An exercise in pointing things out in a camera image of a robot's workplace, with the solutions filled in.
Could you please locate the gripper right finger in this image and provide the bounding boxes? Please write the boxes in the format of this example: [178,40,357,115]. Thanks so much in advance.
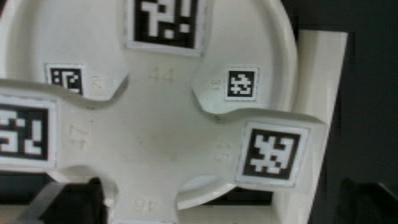
[334,179,398,224]

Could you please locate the white right barrier block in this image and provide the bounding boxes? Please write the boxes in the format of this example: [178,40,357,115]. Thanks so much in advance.
[178,30,347,224]

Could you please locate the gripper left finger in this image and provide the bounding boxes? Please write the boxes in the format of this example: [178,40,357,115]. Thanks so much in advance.
[16,178,107,224]

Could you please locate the white cross-shaped table base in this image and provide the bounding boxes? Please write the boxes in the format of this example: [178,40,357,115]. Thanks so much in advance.
[0,0,331,224]

